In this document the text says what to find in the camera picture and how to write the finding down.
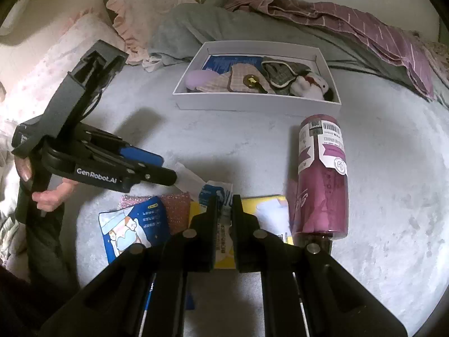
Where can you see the grey plaid pouch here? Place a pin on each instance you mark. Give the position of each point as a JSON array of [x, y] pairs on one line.
[[280, 73]]

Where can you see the yellow packet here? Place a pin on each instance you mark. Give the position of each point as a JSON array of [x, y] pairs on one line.
[[270, 207]]

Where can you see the floral patterned cloth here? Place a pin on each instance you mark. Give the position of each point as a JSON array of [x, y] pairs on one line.
[[438, 52]]

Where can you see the white and blue sachet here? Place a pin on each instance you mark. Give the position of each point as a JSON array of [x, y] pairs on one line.
[[214, 191]]

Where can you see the person's left forearm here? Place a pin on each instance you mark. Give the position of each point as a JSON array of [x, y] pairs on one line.
[[42, 252]]

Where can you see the blue cartoon eye mask packet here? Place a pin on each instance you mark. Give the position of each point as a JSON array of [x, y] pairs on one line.
[[133, 224]]

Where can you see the clear bag with pink item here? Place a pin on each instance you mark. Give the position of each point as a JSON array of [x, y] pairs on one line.
[[198, 79]]

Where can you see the white crumpled cloth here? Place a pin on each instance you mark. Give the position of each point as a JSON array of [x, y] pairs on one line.
[[153, 61]]

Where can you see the pink ruffled pillow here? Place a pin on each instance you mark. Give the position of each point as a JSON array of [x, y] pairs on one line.
[[147, 10]]

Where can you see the white plastic wrapper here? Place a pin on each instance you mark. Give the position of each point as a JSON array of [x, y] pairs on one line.
[[189, 180]]

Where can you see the floral pink pillow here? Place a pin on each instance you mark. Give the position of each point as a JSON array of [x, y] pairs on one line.
[[70, 38]]

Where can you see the beige plaid pouch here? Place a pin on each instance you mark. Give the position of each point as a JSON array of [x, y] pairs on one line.
[[238, 77]]

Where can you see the white plush toy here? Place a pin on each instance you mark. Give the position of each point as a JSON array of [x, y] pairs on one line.
[[308, 86]]

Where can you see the purple striped blanket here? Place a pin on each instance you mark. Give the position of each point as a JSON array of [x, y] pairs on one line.
[[350, 21]]

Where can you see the green blanket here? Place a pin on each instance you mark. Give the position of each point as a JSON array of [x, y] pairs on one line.
[[182, 28]]

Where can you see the person's left hand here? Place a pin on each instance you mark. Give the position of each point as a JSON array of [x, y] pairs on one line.
[[52, 196]]

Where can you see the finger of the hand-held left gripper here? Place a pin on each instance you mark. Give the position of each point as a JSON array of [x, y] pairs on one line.
[[158, 175], [140, 155]]

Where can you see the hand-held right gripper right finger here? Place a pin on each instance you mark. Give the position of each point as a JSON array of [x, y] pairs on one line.
[[242, 228]]

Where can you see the pink glitter sponge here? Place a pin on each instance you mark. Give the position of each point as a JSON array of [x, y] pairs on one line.
[[179, 210]]

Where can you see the blue packet with white text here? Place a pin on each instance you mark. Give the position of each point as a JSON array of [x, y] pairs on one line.
[[224, 63]]

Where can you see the white cardboard box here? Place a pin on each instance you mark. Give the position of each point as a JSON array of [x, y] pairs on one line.
[[245, 103]]

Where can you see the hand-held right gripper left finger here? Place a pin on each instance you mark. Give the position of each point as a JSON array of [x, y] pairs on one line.
[[207, 228]]

